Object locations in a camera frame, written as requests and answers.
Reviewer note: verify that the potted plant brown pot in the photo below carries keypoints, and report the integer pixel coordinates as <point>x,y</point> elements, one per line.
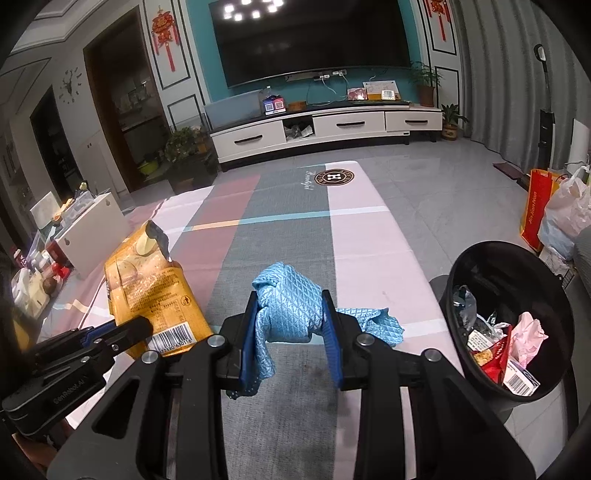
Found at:
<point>425,85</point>

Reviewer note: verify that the grey curtain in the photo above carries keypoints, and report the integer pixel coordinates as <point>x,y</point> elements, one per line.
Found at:
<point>498,69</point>

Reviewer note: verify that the white storage box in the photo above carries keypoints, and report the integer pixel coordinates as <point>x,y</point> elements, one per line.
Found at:
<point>92,235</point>

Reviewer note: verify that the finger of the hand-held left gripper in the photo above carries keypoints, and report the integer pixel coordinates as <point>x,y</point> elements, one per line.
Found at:
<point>131,332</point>
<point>97,331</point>

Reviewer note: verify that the red blue display box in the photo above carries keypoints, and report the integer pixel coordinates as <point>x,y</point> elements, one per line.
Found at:
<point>274,105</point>

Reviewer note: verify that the dark wooden door frame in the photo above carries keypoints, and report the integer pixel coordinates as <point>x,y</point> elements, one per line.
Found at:
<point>92,115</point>

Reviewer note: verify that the silver blue wrapper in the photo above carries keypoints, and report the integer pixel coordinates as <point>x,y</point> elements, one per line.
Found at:
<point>463,300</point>

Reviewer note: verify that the yellow chip bag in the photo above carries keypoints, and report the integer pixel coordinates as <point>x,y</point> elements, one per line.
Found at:
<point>152,290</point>

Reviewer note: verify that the pink plastic packet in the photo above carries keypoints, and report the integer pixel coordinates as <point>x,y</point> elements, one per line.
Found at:
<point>526,339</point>

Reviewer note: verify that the grey sofa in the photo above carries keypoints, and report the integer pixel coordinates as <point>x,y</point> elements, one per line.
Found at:
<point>584,258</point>

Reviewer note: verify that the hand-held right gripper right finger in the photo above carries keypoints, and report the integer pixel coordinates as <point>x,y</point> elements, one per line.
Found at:
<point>333,341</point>

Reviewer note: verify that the group of small bottles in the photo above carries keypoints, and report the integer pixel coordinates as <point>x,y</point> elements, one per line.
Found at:
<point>37,281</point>

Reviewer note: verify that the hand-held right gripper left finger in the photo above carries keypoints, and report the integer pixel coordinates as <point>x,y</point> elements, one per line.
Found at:
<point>248,341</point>

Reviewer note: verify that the red knot wall decoration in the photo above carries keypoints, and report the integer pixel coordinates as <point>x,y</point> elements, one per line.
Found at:
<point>164,32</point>
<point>437,16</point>

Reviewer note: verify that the dark floor mat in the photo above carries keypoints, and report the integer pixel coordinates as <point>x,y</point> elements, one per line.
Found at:
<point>510,171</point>

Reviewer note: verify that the glass fish tank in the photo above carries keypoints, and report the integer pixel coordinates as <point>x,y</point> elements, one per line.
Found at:
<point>233,110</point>

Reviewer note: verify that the red photo frame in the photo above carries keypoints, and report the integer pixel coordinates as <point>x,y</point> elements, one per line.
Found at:
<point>356,93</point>

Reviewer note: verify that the white tv cabinet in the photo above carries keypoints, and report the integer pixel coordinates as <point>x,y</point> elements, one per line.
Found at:
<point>351,123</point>

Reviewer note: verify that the stack of papers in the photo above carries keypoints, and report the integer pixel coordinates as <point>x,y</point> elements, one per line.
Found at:
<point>298,133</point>

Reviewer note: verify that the cluster of potted plants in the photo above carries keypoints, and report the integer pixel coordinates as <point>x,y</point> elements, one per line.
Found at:
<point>184,152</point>

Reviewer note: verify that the white cylinder appliance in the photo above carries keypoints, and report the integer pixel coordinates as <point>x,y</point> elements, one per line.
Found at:
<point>579,143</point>

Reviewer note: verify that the light blue quilted cloth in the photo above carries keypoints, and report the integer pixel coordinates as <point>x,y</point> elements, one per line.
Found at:
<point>291,300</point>

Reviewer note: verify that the red snack packet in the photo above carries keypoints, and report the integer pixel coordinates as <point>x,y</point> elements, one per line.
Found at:
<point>497,357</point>

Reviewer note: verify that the white barcode box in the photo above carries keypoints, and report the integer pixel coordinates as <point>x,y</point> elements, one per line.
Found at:
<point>521,377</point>

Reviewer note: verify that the black upright vacuum cleaner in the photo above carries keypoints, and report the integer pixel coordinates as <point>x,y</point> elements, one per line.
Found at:
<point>545,134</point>

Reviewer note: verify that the green basin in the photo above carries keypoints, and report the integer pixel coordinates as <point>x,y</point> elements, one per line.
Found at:
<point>147,168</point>

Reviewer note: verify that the white label packet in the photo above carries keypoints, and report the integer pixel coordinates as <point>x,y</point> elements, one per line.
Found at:
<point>481,341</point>

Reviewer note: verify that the potted plant yellow pot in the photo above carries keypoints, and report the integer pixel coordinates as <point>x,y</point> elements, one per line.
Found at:
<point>450,124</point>

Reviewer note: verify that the black wall clock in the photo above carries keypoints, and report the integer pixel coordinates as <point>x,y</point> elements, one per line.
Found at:
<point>70,85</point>

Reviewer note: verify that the pink grey tablecloth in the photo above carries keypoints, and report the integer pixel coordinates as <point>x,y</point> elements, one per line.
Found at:
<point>286,221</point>

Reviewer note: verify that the black trash bin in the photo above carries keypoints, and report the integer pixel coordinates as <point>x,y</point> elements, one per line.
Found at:
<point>498,267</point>

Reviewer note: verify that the large black television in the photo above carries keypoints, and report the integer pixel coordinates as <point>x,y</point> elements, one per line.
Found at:
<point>309,41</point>

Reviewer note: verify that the white power strip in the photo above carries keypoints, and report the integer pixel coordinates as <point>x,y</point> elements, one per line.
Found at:
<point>330,74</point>

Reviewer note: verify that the red shopping bag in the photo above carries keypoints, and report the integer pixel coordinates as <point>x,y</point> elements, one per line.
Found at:
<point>535,207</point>

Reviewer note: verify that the white desk calendar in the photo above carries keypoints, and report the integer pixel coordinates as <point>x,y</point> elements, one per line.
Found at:
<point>379,88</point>

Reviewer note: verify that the brown wooden box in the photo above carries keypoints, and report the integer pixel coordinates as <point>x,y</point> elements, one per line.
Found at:
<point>297,105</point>

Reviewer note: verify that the white plastic bag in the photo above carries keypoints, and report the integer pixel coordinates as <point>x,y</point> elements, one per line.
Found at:
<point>570,212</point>

